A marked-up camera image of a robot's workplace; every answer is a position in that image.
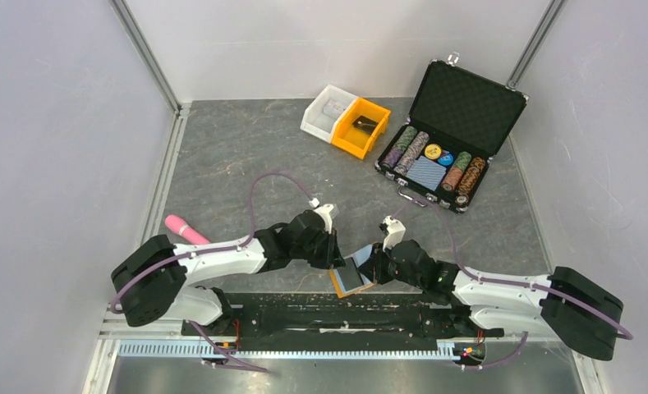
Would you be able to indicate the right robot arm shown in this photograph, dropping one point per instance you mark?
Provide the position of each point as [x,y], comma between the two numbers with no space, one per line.
[565,304]

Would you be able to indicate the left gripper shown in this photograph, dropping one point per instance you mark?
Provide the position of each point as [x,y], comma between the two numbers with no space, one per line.
[332,257]

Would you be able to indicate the yellow dealer button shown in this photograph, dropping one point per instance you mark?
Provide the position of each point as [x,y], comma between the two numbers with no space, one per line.
[433,151]

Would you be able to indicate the pink cylindrical toy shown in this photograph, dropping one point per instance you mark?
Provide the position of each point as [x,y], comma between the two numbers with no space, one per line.
[180,227]

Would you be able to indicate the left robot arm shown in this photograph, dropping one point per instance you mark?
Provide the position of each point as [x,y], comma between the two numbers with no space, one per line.
[161,279]

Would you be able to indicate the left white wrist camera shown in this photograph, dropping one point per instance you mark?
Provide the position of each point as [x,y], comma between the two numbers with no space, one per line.
[326,211]

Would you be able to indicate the clear item in white bin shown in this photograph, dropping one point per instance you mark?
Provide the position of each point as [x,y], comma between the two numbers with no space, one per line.
[334,108]

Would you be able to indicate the yellow plastic bin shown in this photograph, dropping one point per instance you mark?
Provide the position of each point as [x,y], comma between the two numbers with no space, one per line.
[353,141]

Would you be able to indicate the blue dealer button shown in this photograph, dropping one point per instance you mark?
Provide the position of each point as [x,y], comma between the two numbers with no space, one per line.
[446,160]

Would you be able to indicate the white plastic bin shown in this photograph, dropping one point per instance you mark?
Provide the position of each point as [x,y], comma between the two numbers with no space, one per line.
[322,116]

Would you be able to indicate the dark card in yellow bin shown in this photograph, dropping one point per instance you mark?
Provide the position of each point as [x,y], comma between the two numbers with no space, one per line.
[365,124]

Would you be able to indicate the black poker chip case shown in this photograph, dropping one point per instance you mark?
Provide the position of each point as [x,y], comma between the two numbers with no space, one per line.
[468,116]

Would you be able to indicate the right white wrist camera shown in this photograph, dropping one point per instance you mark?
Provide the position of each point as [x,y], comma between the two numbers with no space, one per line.
[393,231]

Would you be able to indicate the yellow leather card holder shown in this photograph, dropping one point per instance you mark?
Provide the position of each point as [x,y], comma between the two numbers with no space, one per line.
[360,257]

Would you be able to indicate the blue playing card deck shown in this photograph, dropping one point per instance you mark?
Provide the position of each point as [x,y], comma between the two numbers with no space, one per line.
[426,173]

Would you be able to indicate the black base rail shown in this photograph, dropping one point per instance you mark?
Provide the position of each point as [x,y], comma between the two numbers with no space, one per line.
[360,322]

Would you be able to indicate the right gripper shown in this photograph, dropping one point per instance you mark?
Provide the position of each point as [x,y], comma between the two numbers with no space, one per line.
[374,268]

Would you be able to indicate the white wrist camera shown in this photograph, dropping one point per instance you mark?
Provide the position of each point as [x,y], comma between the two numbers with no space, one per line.
[393,231]
[326,211]

